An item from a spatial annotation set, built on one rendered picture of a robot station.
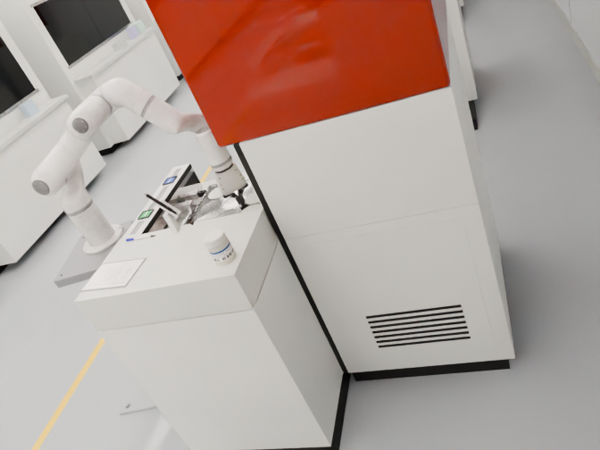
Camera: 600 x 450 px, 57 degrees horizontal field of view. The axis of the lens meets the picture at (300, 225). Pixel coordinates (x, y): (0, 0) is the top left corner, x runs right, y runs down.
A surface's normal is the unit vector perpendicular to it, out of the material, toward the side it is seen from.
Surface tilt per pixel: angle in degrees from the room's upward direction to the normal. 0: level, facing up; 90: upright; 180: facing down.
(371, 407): 0
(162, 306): 90
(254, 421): 90
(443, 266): 90
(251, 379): 90
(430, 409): 0
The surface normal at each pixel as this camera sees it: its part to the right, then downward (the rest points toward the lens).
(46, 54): -0.19, 0.59
